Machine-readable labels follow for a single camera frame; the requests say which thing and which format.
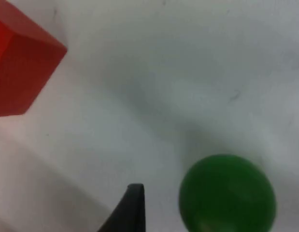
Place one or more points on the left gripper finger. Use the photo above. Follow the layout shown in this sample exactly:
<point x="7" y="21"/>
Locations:
<point x="130" y="212"/>

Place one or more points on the red cube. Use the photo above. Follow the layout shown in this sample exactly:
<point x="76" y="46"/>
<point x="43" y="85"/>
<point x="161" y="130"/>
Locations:
<point x="23" y="67"/>

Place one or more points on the green ball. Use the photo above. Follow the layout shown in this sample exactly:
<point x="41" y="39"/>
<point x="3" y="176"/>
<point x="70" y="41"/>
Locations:
<point x="226" y="195"/>

